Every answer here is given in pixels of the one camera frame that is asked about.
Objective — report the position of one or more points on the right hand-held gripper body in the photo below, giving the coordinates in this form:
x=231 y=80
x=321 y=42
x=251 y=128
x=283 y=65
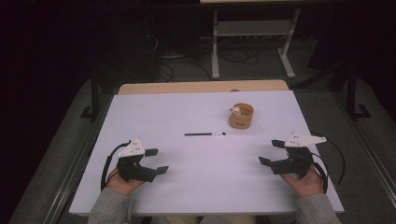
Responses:
x=295 y=160

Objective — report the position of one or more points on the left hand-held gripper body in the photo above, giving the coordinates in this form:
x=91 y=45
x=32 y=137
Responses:
x=132 y=165

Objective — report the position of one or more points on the round wooden pen holder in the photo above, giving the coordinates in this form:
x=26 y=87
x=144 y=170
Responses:
x=240 y=121

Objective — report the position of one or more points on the black pen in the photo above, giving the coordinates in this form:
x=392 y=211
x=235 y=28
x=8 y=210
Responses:
x=204 y=134

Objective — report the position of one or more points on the person's left hand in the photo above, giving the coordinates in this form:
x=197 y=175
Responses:
x=123 y=186

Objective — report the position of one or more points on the person's right hand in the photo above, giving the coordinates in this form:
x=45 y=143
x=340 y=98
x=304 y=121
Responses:
x=306 y=185

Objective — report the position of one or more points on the white board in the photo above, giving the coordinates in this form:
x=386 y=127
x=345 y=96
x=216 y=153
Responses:
x=202 y=174

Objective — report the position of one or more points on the small figurine on pen holder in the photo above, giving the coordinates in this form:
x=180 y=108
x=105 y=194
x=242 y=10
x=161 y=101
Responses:
x=236 y=110

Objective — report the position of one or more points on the wooden table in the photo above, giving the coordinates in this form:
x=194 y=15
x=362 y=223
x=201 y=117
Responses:
x=186 y=87

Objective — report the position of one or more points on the black metal stand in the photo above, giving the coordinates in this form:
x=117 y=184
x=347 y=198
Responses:
x=94 y=93
x=351 y=93

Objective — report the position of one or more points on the aluminium rail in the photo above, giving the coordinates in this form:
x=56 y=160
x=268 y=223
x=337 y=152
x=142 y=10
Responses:
x=77 y=168
x=370 y=149

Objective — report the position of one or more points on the white metal desk frame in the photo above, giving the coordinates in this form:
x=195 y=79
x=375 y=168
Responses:
x=253 y=28

